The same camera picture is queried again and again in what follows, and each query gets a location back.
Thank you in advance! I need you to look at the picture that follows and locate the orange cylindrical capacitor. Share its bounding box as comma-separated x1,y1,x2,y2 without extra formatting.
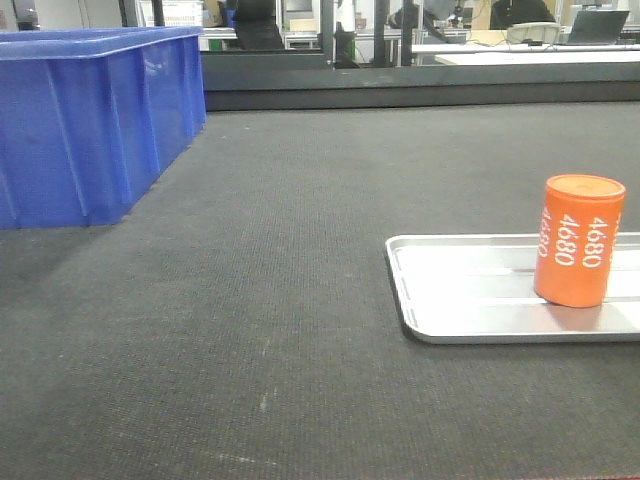
534,174,626,308

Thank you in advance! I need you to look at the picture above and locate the black conveyor side rail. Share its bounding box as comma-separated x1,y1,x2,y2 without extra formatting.
201,50,639,111

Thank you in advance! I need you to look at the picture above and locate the silver metal tray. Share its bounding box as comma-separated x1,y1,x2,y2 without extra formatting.
386,232,639,344

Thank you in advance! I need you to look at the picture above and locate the grey laptop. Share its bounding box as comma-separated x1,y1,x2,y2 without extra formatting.
560,10,629,46

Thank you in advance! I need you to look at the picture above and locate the blue crate on conveyor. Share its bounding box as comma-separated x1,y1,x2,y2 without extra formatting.
1,26,206,229

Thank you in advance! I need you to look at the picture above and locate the white background table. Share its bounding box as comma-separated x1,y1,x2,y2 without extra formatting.
412,44,639,66

